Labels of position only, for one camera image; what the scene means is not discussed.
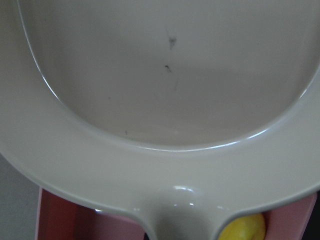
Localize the beige plastic dustpan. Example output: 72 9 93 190
0 0 320 240

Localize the yellow toy potato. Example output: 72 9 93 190
218 213 266 240

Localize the pink plastic bin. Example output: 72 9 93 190
35 189 318 240

